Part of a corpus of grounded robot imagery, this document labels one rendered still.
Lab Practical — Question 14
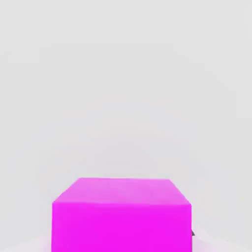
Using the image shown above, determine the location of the small magenta cube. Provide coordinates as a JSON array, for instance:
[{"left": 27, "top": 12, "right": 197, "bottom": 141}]
[{"left": 51, "top": 177, "right": 192, "bottom": 252}]

